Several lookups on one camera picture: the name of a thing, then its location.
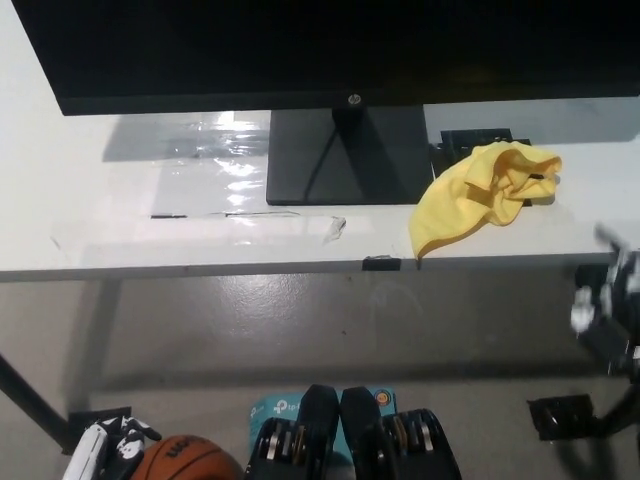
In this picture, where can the white desk leg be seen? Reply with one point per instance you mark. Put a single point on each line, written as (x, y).
(100, 340)

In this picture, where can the teal tp-link box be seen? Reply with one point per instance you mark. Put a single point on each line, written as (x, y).
(272, 404)

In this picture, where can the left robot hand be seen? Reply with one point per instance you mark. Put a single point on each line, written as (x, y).
(92, 450)

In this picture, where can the black floor tape patch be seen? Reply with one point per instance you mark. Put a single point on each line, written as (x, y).
(95, 416)
(560, 417)

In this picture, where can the yellow cloth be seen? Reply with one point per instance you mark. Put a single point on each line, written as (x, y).
(450, 210)

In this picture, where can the thin black tape strip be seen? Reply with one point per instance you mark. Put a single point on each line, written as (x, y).
(169, 216)

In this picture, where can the clear plastic tape sheet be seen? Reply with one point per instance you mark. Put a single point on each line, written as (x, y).
(215, 150)

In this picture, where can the orange basketball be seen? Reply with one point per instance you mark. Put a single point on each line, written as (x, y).
(190, 460)

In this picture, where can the crumpled clear tape piece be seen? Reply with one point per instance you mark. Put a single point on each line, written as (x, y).
(334, 230)

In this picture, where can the black HP monitor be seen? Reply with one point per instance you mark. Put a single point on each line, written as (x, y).
(300, 50)

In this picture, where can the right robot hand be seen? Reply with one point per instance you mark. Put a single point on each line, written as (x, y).
(617, 300)

